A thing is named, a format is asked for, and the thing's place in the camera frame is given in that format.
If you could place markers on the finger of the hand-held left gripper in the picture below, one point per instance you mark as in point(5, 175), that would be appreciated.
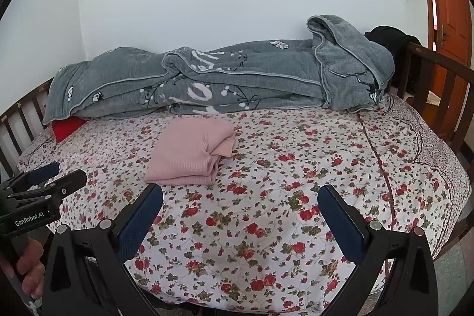
point(63, 182)
point(44, 171)

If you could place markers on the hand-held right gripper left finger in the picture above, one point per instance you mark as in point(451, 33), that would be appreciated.
point(139, 223)

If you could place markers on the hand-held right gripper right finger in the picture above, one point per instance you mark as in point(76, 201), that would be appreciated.
point(342, 227)

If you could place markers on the pink knit sweater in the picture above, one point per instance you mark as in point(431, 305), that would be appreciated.
point(189, 153)

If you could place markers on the person's left hand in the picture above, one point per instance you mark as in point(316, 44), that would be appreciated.
point(33, 268)

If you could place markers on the red pillow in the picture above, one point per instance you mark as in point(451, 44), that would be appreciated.
point(66, 127)

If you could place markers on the floral bed sheet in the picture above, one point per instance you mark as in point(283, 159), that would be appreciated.
point(281, 182)

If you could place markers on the grey printed quilt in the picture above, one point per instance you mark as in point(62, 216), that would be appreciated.
point(259, 82)

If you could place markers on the black garment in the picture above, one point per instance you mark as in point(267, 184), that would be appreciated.
point(392, 38)

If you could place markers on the metal door latch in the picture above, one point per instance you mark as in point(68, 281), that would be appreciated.
point(442, 36)

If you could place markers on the dark wooden bed frame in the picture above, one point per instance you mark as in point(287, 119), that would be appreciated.
point(440, 60)

